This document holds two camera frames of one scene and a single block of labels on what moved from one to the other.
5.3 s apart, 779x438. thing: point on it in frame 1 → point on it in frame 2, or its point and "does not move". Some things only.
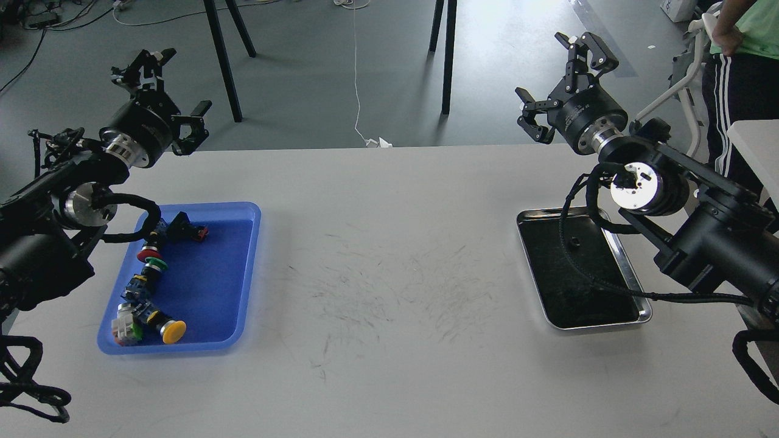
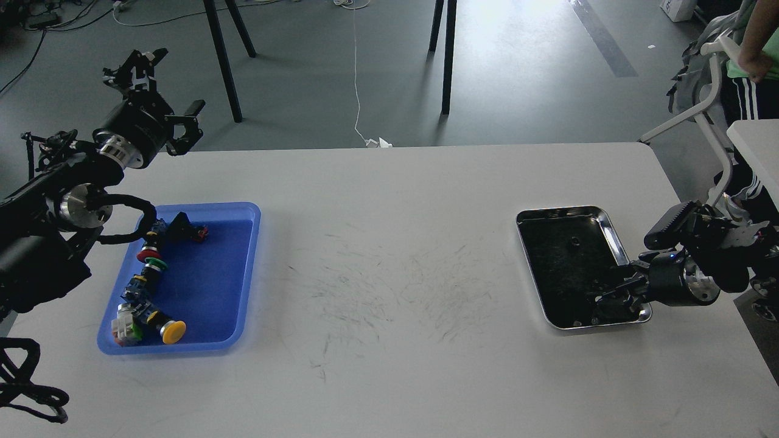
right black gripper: [585, 115] → [674, 280]
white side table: [758, 142] does not move
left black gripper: [143, 129] does not move
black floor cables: [45, 16] does not move
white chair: [689, 58] → [695, 86]
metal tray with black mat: [571, 302] does not move
